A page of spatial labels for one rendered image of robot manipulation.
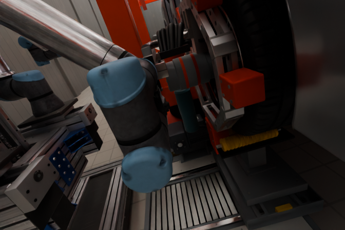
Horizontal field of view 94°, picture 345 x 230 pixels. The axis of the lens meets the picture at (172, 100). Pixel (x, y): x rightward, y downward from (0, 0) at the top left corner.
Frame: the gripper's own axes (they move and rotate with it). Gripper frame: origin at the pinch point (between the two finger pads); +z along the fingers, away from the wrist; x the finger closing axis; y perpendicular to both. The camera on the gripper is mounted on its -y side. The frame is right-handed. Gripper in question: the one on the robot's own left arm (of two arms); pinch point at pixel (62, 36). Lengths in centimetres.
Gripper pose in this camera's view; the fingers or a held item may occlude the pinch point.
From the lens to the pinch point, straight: 164.8
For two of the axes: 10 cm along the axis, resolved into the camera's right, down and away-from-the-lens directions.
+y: 1.4, 9.1, 4.0
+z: 0.9, -4.1, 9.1
